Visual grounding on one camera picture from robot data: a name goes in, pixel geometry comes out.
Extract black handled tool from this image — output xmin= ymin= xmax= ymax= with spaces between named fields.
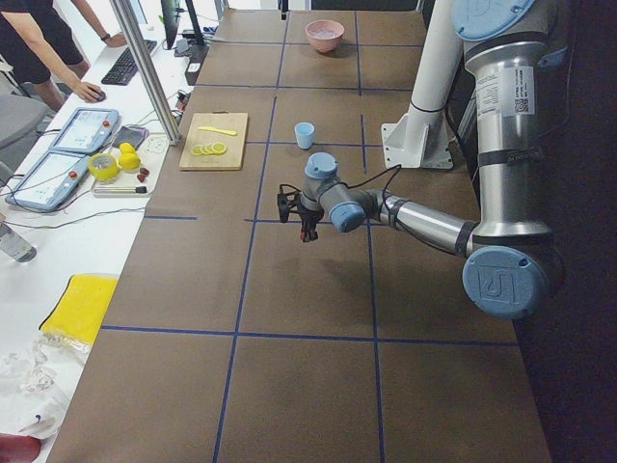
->
xmin=93 ymin=186 xmax=148 ymax=195

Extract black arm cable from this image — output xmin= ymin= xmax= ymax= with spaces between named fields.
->
xmin=336 ymin=163 xmax=404 ymax=228

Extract light blue cup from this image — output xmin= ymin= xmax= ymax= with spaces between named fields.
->
xmin=294 ymin=122 xmax=315 ymax=150

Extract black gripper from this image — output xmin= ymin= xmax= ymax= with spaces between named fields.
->
xmin=298 ymin=204 xmax=322 ymax=242

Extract pink bowl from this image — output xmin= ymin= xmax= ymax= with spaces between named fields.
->
xmin=305 ymin=19 xmax=345 ymax=53

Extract person right hand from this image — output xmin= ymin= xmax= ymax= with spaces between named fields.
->
xmin=69 ymin=81 xmax=101 ymax=102

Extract white camera pole base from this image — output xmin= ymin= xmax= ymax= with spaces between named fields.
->
xmin=382 ymin=0 xmax=463 ymax=170

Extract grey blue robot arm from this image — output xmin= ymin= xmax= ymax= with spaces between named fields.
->
xmin=277 ymin=1 xmax=571 ymax=319

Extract bamboo cutting board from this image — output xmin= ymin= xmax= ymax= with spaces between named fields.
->
xmin=178 ymin=113 xmax=249 ymax=171

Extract person forearm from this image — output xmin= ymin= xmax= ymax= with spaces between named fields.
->
xmin=30 ymin=31 xmax=82 ymax=93

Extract ice cubes in bowl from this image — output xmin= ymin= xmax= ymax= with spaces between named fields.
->
xmin=308 ymin=28 xmax=338 ymax=41

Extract aluminium frame post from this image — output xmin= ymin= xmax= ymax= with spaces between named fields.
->
xmin=110 ymin=0 xmax=180 ymax=146

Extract teach pendant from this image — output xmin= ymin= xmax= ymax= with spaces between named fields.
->
xmin=51 ymin=108 xmax=120 ymax=154
xmin=5 ymin=150 xmax=91 ymax=212

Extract black power strip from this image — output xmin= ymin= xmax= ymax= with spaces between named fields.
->
xmin=184 ymin=44 xmax=208 ymax=86

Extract yellow cloth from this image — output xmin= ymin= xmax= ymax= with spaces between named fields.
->
xmin=40 ymin=274 xmax=118 ymax=345

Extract yellow plastic knife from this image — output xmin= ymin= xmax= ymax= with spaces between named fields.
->
xmin=198 ymin=125 xmax=238 ymax=136

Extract yellow lemon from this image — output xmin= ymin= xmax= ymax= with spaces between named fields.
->
xmin=118 ymin=151 xmax=141 ymax=171
xmin=120 ymin=143 xmax=137 ymax=156

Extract black computer mouse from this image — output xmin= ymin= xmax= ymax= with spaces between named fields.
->
xmin=89 ymin=90 xmax=106 ymax=102

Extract yellow lemon front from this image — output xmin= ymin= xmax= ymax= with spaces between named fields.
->
xmin=118 ymin=151 xmax=141 ymax=171

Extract upper teach pendant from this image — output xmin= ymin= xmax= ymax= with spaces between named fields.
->
xmin=51 ymin=108 xmax=120 ymax=154

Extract white tray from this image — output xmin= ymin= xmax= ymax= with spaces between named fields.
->
xmin=91 ymin=133 xmax=169 ymax=198

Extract clear water bottle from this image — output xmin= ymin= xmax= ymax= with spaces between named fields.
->
xmin=0 ymin=222 xmax=37 ymax=262

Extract clear plastic bag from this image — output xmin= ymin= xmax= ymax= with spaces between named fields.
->
xmin=1 ymin=334 xmax=92 ymax=440

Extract yellow lemon back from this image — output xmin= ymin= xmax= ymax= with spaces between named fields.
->
xmin=120 ymin=143 xmax=137 ymax=156

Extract black monitor stand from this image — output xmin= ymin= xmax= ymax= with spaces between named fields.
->
xmin=160 ymin=0 xmax=205 ymax=50

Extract yellow tape roll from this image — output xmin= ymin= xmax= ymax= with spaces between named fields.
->
xmin=88 ymin=153 xmax=120 ymax=181

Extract black keyboard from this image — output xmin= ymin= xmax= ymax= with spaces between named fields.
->
xmin=101 ymin=48 xmax=138 ymax=86

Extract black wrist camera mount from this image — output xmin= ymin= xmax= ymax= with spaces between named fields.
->
xmin=277 ymin=183 xmax=302 ymax=223

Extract lower teach pendant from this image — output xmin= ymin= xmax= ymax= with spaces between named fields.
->
xmin=5 ymin=150 xmax=91 ymax=212

